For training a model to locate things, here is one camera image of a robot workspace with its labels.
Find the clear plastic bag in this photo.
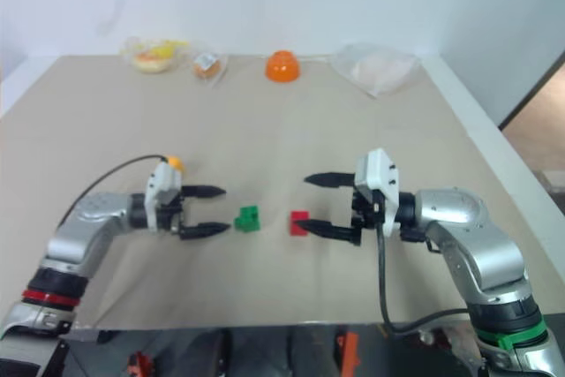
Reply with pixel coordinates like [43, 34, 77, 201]
[330, 42, 421, 100]

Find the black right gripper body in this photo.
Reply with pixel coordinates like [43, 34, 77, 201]
[350, 184, 385, 231]

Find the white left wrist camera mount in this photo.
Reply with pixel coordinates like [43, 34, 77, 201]
[145, 160, 185, 234]

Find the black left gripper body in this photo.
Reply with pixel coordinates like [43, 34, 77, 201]
[156, 188, 187, 237]

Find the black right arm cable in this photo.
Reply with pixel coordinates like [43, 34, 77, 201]
[375, 217, 471, 336]

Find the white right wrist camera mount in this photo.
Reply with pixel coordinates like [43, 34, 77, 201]
[354, 147, 403, 238]

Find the bagged bread with yellow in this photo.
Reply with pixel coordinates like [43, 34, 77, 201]
[122, 35, 192, 75]

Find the yellow cube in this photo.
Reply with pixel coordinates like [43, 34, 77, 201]
[163, 155, 187, 174]

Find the small wrapped pastry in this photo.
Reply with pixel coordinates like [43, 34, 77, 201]
[190, 51, 229, 89]

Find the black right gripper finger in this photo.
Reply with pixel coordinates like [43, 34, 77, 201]
[303, 171, 357, 189]
[294, 218, 365, 247]

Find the orange plastic bowl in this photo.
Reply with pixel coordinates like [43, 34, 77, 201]
[264, 49, 304, 84]

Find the orange and black part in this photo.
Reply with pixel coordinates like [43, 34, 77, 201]
[126, 338, 154, 377]
[335, 325, 362, 377]

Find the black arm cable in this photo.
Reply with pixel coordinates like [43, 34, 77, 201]
[55, 155, 170, 230]
[375, 217, 471, 336]

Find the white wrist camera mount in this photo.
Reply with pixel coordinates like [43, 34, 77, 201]
[145, 160, 185, 234]
[354, 147, 403, 238]

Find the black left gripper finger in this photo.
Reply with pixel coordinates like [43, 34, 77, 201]
[181, 185, 228, 200]
[178, 222, 233, 242]

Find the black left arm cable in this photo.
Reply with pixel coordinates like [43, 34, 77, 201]
[55, 155, 170, 230]

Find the red cube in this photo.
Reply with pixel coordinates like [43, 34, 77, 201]
[289, 210, 313, 238]

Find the green cube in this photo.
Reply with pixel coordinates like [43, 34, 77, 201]
[233, 204, 262, 234]

